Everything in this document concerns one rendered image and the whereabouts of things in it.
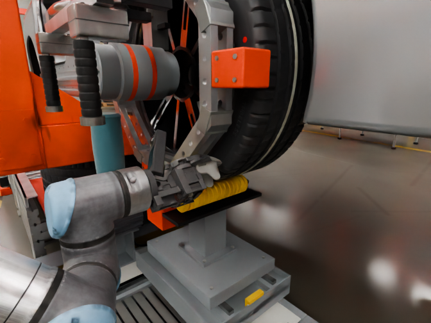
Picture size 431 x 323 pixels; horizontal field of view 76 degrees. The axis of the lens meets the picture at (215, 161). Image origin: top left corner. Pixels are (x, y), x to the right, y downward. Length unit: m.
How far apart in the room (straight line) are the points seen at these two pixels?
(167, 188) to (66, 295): 0.26
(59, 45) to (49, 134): 0.40
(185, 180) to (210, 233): 0.45
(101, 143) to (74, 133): 0.34
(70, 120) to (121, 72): 0.53
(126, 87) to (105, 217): 0.33
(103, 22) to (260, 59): 0.28
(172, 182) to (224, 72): 0.24
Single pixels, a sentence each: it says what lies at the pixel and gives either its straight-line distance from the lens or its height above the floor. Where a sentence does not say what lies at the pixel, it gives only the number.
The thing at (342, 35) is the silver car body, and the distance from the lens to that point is 0.58.
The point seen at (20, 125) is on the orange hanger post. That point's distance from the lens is 1.15.
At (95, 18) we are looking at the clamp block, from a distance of 0.56.
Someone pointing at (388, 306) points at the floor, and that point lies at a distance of 1.37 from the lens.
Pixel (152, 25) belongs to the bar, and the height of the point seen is 0.97.
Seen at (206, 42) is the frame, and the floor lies 0.90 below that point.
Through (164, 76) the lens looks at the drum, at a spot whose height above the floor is 0.84.
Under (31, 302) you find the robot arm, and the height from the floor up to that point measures 0.57.
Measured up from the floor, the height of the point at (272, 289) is 0.16.
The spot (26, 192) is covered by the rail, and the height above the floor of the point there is 0.39.
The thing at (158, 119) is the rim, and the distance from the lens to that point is 0.99.
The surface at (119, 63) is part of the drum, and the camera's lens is 0.71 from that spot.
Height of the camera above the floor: 0.82
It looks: 16 degrees down
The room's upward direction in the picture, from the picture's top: straight up
